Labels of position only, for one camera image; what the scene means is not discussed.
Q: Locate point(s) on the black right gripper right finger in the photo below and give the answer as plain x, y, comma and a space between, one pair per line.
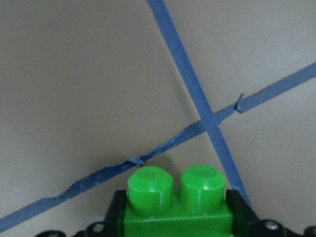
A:
243, 215

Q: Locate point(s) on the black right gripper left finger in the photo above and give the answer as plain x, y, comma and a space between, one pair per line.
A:
115, 215

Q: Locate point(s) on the green toy block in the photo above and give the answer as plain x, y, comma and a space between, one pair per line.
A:
196, 209

